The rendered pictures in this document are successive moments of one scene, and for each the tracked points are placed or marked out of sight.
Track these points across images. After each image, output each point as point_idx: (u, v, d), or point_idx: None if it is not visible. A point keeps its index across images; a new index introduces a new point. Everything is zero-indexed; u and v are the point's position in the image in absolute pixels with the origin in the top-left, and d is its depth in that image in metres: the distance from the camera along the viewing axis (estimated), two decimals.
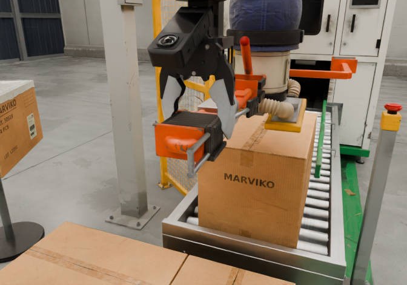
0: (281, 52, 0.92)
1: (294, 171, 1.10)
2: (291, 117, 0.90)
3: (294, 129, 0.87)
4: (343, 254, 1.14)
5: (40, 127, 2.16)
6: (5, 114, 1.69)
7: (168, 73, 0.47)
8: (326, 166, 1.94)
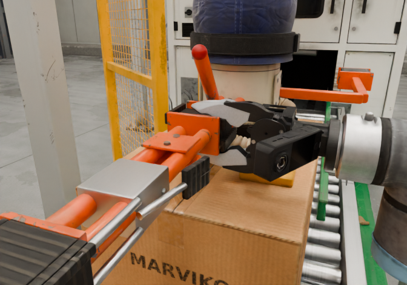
0: (266, 66, 0.64)
1: (273, 267, 0.47)
2: None
3: (283, 183, 0.58)
4: None
5: None
6: None
7: (251, 114, 0.44)
8: (334, 198, 1.31)
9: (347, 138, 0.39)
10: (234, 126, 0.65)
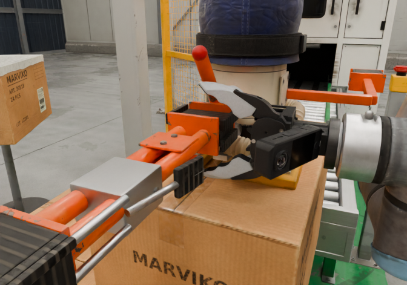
0: (271, 68, 0.63)
1: (271, 270, 0.46)
2: None
3: (286, 184, 0.57)
4: (355, 205, 1.16)
5: (49, 103, 2.18)
6: (17, 82, 1.71)
7: (258, 109, 0.44)
8: None
9: (347, 136, 0.39)
10: (238, 127, 0.65)
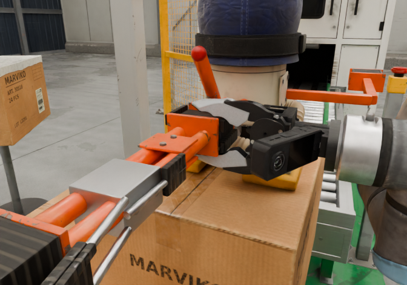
0: (271, 68, 0.63)
1: (268, 273, 0.47)
2: None
3: (286, 185, 0.57)
4: (352, 206, 1.16)
5: (48, 103, 2.18)
6: (15, 83, 1.71)
7: (251, 113, 0.44)
8: None
9: (346, 138, 0.39)
10: (238, 128, 0.65)
